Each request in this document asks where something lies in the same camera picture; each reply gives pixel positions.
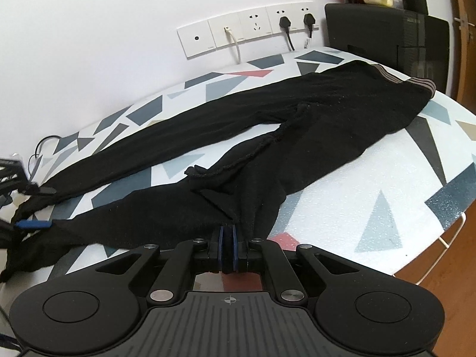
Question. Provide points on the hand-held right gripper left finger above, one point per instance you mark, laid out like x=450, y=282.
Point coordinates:
x=222, y=245

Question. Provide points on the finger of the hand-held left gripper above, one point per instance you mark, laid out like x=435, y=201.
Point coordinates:
x=37, y=190
x=33, y=224

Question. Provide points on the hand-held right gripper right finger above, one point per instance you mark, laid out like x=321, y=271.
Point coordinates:
x=235, y=245

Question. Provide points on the black pants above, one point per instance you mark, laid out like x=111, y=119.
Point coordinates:
x=316, y=126

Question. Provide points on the black power plug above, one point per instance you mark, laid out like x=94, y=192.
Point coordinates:
x=285, y=24
x=308, y=20

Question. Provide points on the black cabinet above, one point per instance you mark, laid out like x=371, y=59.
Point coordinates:
x=372, y=33

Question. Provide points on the wooden door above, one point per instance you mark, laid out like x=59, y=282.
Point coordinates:
x=463, y=26

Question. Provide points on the white wall socket row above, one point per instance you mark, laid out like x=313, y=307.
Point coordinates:
x=256, y=22

